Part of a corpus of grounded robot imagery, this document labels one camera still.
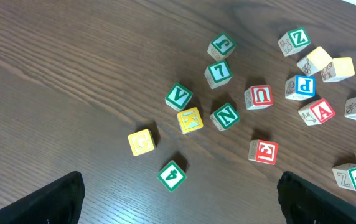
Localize green block upper left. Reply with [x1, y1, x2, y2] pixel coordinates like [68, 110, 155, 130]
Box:
[207, 32, 237, 62]

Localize yellow tilted block left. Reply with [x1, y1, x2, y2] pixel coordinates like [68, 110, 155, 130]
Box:
[177, 107, 204, 134]

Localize red E block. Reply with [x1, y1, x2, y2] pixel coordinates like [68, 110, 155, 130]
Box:
[248, 139, 278, 165]

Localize green 7 block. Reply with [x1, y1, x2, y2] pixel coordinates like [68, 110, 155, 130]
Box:
[205, 60, 233, 89]

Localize green 4 block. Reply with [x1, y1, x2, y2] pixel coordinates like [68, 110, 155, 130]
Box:
[157, 160, 187, 192]

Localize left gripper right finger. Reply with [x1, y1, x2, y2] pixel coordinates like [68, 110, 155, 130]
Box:
[277, 171, 356, 224]

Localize green V block left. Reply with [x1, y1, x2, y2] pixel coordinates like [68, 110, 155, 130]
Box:
[165, 83, 193, 112]

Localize yellow block beside Z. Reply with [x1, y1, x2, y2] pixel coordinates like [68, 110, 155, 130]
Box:
[297, 47, 332, 76]

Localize green Z block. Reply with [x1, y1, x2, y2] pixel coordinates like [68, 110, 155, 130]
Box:
[278, 27, 311, 57]

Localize red U block left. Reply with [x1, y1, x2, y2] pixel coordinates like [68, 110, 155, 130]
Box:
[244, 85, 273, 110]

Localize yellow C block left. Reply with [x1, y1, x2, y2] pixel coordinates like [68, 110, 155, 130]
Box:
[128, 129, 156, 156]

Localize blue P block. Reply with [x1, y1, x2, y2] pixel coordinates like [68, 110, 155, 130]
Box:
[285, 75, 316, 101]

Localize green N block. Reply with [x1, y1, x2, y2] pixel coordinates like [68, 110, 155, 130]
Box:
[210, 103, 240, 131]

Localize green v block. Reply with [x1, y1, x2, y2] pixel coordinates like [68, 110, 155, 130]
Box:
[332, 163, 356, 191]
[165, 83, 193, 112]

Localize red A block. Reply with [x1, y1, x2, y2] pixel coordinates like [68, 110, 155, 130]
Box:
[298, 98, 335, 126]

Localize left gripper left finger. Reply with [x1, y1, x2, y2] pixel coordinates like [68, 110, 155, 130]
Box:
[0, 171, 85, 224]

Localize green V block centre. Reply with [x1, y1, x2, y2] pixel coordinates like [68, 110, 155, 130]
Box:
[332, 163, 356, 191]

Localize yellow O block top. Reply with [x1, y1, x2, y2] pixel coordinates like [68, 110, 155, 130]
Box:
[321, 57, 355, 83]

